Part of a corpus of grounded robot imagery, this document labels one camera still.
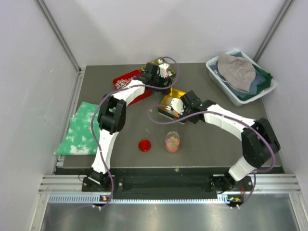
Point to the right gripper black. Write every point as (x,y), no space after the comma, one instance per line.
(193,121)

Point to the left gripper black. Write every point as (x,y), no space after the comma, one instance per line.
(164,91)

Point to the golden tin with star candies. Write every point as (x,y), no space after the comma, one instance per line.
(164,108)

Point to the clear plastic jar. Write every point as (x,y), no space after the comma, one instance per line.
(172,142)

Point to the red jar lid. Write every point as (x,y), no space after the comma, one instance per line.
(144,145)

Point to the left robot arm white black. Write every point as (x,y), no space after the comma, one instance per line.
(111,117)

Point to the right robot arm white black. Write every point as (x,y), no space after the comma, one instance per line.
(259,142)

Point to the tin with colourful cube candies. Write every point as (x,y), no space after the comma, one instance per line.
(170,71)

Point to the red tin with lollipops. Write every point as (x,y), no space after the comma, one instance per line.
(124,80)

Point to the beige bucket hat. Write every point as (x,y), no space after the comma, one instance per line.
(237,71)

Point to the white plastic basket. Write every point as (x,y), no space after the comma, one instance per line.
(212,66)

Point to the blue-grey garment in basket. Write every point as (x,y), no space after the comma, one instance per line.
(259,79)

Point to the green garment in basket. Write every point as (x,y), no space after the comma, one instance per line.
(261,87)

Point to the green white cloth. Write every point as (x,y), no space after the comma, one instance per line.
(79,139)

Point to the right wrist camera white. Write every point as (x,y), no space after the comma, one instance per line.
(177,106)

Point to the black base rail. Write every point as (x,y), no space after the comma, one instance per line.
(163,183)

